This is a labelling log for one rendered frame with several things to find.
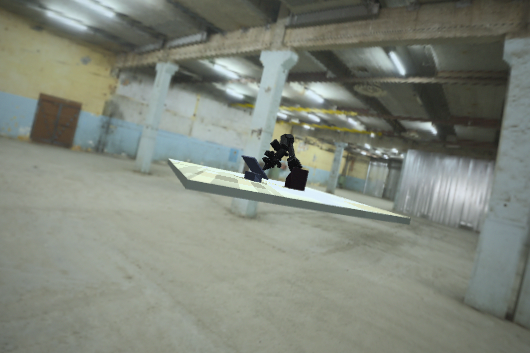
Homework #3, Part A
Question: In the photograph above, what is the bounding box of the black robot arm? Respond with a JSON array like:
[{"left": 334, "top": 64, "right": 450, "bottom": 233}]
[{"left": 264, "top": 134, "right": 302, "bottom": 171}]

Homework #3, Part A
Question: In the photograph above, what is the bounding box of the grey switch panel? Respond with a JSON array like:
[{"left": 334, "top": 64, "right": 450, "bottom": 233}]
[{"left": 242, "top": 155, "right": 268, "bottom": 183}]

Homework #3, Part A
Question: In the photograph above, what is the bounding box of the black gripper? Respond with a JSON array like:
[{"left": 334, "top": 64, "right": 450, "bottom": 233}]
[{"left": 262, "top": 152, "right": 282, "bottom": 171}]

